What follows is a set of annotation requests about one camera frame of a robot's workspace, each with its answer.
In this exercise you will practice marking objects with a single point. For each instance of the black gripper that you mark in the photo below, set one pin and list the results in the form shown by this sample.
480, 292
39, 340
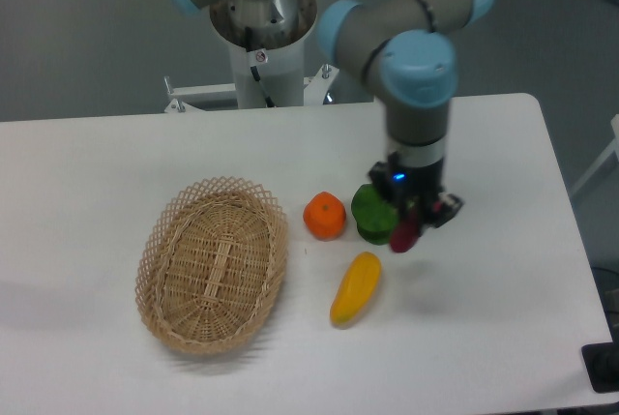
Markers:
419, 188

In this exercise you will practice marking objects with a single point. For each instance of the green bok choy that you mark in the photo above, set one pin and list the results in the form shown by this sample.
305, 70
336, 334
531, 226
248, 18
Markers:
375, 218

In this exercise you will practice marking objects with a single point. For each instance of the yellow mango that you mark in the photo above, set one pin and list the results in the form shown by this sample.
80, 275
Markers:
356, 289

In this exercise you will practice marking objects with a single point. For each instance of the white frame at right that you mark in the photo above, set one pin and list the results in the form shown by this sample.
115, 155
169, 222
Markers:
599, 168

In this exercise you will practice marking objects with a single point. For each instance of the white metal base frame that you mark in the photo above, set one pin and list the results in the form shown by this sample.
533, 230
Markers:
224, 97

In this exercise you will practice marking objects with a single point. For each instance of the purple sweet potato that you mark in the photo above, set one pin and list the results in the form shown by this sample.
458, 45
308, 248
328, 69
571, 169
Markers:
406, 234

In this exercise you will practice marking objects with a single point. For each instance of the woven wicker basket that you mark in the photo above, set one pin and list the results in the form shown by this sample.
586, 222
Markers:
212, 268

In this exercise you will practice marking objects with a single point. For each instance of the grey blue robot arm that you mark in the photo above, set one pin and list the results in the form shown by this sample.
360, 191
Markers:
398, 51

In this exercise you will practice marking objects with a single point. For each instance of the orange tangerine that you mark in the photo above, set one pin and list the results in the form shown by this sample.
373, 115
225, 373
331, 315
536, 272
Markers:
325, 216

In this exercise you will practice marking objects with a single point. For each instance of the black box at table edge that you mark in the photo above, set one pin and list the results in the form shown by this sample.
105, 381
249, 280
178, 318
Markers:
601, 362

